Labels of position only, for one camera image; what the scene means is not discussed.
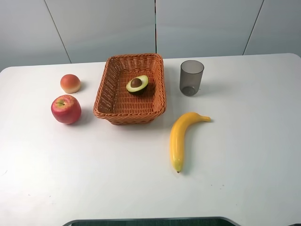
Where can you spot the halved avocado with pit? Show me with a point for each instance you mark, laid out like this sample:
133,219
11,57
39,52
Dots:
137,85

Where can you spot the orange woven wicker basket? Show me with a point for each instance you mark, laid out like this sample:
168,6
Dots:
116,104

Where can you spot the yellow banana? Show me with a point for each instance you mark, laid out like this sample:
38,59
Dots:
177,137

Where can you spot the grey translucent plastic cup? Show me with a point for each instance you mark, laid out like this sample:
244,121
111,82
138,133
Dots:
190,77

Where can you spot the red apple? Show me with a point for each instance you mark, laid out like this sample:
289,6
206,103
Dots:
66,109

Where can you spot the round bread bun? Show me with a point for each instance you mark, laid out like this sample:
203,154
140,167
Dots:
70,83

